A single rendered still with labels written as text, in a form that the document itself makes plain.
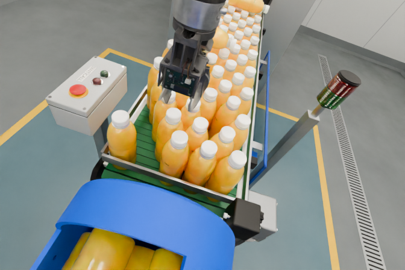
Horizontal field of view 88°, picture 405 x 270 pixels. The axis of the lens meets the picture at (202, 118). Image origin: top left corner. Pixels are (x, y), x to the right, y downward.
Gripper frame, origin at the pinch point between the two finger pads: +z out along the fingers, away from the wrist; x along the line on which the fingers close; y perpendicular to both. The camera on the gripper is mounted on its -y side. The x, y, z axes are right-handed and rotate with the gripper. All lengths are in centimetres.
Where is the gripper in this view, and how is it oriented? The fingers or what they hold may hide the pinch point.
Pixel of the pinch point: (179, 100)
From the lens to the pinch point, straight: 50.1
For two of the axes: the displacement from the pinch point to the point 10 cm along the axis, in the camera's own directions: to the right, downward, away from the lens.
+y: -2.3, 6.9, -6.9
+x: 9.4, 3.3, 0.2
